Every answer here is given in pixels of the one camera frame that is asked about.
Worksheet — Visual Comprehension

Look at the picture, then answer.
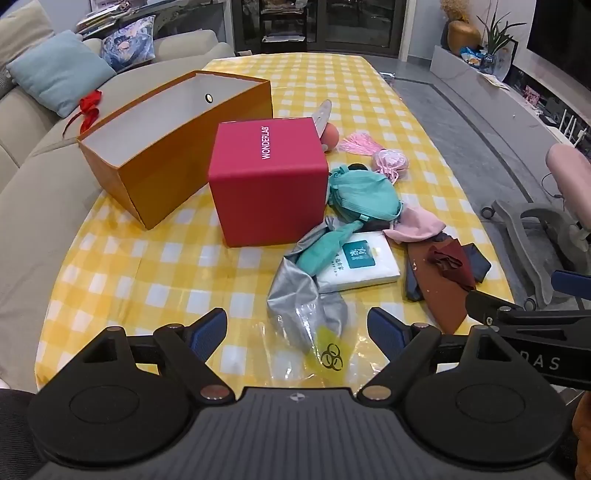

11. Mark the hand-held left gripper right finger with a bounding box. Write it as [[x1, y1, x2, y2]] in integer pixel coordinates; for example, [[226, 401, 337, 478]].
[[355, 307, 515, 403]]

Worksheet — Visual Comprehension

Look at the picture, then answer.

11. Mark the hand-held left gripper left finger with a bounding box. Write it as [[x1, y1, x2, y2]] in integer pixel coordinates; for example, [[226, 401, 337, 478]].
[[81, 308, 232, 404]]

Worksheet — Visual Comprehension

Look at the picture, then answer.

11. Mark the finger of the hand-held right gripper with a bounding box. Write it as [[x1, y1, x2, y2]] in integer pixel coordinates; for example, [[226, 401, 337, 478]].
[[465, 291, 591, 326], [551, 270, 591, 297]]

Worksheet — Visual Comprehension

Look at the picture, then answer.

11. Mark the dark red cloth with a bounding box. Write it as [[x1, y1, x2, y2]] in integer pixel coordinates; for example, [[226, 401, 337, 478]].
[[427, 240, 476, 291]]

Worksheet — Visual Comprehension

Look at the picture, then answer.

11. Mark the orange box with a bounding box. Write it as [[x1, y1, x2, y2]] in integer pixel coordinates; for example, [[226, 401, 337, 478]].
[[76, 70, 273, 230]]

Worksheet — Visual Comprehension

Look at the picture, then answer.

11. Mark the pink tasselled sachet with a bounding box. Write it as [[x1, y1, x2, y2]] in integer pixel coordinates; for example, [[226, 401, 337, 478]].
[[337, 131, 411, 184]]

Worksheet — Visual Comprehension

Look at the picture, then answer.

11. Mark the brown cloth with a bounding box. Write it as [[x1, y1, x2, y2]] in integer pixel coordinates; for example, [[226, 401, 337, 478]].
[[406, 233, 476, 334]]

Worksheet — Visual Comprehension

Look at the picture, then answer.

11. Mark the clear yellow plastic bag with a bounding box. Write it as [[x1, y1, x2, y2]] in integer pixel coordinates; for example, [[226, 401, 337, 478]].
[[295, 300, 370, 376]]

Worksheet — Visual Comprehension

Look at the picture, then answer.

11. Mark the white tissue pack green label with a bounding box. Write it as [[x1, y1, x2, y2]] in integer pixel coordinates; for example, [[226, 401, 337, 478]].
[[318, 231, 400, 294]]

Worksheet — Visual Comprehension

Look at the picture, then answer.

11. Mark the grey office chair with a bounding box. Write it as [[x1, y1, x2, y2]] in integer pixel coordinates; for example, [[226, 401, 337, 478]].
[[480, 143, 591, 310]]

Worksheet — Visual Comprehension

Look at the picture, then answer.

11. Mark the silver plastic bag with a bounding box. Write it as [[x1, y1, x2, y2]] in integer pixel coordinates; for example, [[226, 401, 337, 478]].
[[267, 217, 349, 356]]

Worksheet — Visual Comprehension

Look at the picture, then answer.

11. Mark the pink cloth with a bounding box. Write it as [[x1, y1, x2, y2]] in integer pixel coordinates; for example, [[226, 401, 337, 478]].
[[383, 206, 446, 244]]

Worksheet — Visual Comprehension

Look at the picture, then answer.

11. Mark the teal fabric bag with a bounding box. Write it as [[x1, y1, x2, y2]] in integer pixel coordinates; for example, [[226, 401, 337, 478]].
[[327, 165, 403, 222]]

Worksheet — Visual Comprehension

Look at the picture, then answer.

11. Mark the red cube box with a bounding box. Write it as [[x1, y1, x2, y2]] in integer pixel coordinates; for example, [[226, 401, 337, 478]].
[[208, 117, 329, 248]]

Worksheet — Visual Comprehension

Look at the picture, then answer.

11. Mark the white router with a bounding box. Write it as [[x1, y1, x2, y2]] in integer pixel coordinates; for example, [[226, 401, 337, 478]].
[[556, 111, 583, 140]]

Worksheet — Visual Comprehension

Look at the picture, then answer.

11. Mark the white tv cabinet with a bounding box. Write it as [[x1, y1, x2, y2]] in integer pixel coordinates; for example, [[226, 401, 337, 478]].
[[429, 44, 591, 153]]

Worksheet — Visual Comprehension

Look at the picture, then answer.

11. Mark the beige sofa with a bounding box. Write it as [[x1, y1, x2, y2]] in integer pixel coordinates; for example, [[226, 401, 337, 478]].
[[0, 0, 236, 393]]

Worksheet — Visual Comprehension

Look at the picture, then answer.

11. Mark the blue snack bag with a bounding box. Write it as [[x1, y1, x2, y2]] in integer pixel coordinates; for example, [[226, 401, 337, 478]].
[[459, 46, 497, 70]]

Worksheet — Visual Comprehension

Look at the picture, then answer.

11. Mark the black television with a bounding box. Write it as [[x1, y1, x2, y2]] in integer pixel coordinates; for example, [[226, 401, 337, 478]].
[[526, 0, 591, 70]]

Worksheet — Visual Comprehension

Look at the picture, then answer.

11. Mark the green plant in glass vase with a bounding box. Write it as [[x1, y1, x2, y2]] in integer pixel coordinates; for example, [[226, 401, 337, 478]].
[[475, 9, 527, 77]]

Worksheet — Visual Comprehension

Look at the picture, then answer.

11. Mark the red ribbon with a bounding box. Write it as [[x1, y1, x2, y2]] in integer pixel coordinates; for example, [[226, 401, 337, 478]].
[[62, 90, 103, 139]]

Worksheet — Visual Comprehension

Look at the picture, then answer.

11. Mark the yellow checked tablecloth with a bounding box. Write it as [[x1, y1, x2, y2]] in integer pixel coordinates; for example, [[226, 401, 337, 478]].
[[34, 53, 515, 393]]

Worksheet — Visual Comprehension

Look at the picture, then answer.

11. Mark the gold vase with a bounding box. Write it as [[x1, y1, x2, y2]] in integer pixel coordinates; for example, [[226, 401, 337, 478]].
[[447, 18, 482, 56]]

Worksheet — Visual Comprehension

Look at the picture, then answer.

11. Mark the blue printed cushion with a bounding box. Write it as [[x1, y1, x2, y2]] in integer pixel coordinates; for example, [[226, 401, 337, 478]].
[[100, 15, 158, 72]]

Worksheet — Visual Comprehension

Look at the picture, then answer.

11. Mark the dried flower bunch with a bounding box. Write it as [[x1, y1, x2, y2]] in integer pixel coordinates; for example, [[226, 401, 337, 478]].
[[438, 0, 469, 24]]

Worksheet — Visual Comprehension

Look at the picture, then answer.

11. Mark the light blue cushion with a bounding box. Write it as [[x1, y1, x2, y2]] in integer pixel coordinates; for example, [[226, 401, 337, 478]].
[[6, 30, 116, 118]]

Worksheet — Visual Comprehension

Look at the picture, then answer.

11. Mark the black storage cart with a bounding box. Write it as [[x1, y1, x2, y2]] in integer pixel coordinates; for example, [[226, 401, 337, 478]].
[[261, 0, 308, 54]]

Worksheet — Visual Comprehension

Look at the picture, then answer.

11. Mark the dark glass sliding door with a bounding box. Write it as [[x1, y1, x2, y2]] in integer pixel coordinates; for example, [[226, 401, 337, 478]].
[[231, 0, 407, 58]]

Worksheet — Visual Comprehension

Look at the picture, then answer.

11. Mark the cluttered side table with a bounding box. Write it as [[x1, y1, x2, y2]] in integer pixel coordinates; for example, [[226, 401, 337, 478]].
[[74, 0, 185, 35]]

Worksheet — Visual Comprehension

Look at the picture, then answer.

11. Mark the teal drawstring pouch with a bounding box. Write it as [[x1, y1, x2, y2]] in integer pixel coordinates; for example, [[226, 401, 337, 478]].
[[295, 220, 365, 278]]

